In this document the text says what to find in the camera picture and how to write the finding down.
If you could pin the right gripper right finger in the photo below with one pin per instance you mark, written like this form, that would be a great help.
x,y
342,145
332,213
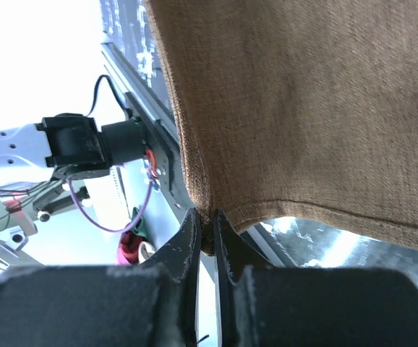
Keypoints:
x,y
260,304

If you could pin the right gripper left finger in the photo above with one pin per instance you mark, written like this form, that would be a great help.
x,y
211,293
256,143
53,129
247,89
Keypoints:
x,y
150,304

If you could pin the brown cloth napkin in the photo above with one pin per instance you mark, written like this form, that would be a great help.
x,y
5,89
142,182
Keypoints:
x,y
306,109

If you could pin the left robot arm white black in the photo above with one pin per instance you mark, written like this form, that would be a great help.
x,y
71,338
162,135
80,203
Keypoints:
x,y
67,146

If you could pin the black marble pattern mat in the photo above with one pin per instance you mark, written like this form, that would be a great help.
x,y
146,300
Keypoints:
x,y
126,23

